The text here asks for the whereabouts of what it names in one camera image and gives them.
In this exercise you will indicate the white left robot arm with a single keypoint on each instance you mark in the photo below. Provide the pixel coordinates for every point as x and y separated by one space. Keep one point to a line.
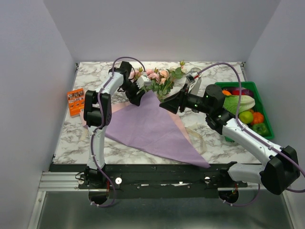
98 114

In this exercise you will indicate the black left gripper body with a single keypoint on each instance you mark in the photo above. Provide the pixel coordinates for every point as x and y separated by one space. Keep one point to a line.
130 88

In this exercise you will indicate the pink wrapping paper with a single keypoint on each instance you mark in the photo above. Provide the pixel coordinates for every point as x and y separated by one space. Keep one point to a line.
119 106

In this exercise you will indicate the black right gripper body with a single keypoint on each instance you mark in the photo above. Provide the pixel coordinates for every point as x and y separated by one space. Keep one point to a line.
194 102

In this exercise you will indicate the green apple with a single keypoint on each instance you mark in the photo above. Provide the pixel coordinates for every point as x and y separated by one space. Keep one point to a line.
246 117

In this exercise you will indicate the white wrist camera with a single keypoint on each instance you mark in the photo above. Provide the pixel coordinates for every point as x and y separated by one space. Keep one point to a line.
143 81
192 82

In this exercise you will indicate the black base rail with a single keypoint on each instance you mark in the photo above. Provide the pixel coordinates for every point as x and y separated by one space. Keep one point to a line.
159 181

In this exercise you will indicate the cream ribbon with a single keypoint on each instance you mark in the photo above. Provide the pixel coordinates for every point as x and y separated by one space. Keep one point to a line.
195 139

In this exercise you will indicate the green bell pepper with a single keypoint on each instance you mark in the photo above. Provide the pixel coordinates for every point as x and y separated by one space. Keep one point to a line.
261 129

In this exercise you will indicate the orange fruit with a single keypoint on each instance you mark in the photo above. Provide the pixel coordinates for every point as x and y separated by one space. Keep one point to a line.
226 93

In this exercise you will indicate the green lettuce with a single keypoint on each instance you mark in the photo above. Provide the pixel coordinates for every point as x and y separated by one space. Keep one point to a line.
231 103

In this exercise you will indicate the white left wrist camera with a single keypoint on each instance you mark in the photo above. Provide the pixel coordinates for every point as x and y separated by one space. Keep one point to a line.
143 81

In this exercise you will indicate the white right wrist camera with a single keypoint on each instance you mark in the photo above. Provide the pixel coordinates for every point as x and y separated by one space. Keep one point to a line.
192 82

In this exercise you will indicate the purple wrapping paper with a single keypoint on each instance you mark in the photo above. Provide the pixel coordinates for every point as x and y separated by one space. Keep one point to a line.
149 128

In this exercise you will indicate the pink flower bouquet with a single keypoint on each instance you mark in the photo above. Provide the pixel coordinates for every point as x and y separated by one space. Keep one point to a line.
163 80

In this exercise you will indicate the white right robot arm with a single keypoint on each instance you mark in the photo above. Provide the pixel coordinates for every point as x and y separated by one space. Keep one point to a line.
278 165

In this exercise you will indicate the orange mini pumpkin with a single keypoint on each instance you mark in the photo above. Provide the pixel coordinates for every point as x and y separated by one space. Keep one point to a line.
257 118

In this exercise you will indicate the orange cardboard box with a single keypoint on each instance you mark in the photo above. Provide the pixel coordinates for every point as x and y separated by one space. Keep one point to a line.
75 101

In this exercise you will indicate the white ceramic vase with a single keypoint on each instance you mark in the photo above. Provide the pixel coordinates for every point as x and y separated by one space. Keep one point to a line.
199 73

